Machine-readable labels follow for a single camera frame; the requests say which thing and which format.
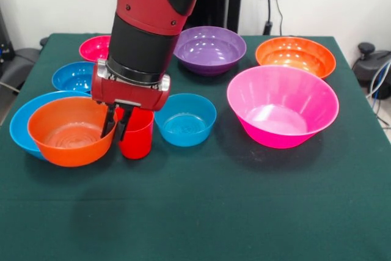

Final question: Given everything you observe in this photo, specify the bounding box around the dark green tablecloth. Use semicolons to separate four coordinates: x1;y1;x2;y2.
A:
0;32;391;261

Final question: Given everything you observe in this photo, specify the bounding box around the black cable with plug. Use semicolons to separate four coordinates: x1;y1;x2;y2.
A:
263;0;274;35

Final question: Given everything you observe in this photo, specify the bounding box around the black floor stand base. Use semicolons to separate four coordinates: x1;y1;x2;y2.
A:
0;47;41;90
351;42;391;100

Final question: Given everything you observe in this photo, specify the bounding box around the black equipment rack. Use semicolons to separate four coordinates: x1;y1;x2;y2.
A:
0;7;13;63

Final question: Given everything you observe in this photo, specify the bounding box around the small pink-red bowl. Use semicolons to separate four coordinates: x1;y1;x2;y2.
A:
79;35;112;63

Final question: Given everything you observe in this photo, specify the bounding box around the small light blue ridged bowl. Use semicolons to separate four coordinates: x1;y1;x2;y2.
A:
153;93;217;148

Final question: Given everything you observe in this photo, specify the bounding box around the thin black cable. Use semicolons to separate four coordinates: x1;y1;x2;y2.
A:
274;0;284;36

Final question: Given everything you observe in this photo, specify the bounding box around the small dark blue bowl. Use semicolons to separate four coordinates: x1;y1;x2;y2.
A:
51;61;98;95

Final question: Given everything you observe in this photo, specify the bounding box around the purple bowl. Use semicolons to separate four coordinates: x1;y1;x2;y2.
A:
172;26;247;77

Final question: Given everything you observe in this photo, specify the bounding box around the small orange ridged bowl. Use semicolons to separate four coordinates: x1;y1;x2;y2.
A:
27;96;119;168

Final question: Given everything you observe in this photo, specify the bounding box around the large blue bowl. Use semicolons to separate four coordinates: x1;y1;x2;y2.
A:
9;90;92;161

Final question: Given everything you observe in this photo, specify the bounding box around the red cup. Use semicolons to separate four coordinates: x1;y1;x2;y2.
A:
115;107;155;160

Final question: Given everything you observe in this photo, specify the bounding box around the large orange bowl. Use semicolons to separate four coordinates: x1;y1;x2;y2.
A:
255;36;337;80

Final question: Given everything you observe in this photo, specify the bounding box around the bundle of floor cables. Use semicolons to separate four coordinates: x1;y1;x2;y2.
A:
365;59;391;129

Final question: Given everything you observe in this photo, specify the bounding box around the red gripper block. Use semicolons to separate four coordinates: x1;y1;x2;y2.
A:
90;72;170;142

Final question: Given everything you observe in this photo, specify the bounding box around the large pink bowl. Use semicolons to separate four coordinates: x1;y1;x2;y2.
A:
226;65;340;150

